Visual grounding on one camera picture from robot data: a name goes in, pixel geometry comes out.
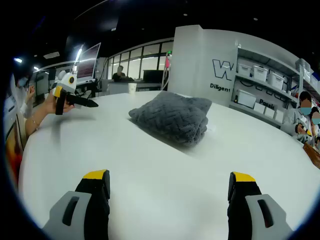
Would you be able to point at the grey fluffy towel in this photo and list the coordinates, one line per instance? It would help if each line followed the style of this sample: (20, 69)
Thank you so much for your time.
(172, 117)

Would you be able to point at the person's left hand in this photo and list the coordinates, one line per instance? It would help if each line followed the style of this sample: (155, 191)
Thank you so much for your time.
(51, 105)

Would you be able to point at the tilted computer monitor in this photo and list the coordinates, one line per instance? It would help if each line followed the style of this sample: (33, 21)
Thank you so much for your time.
(87, 63)

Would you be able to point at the white light bar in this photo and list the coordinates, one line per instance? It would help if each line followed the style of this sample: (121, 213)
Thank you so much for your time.
(79, 53)

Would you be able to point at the grey counter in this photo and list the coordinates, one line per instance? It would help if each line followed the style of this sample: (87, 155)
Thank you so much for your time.
(120, 87)

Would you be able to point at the white paper cup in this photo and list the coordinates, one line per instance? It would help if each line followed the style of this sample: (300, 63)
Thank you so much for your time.
(132, 88)

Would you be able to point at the black monitor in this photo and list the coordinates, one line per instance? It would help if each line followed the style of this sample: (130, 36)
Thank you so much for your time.
(153, 75)

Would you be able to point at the white ladder stand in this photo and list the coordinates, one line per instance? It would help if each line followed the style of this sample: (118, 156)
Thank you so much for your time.
(165, 80)

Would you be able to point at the person's orange clothing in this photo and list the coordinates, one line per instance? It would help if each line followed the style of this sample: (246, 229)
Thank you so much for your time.
(13, 157)

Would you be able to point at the pink cloth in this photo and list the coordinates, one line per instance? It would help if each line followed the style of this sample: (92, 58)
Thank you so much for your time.
(167, 63)

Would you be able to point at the grey metal shelf rack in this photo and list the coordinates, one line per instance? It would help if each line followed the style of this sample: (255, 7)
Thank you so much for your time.
(290, 71)

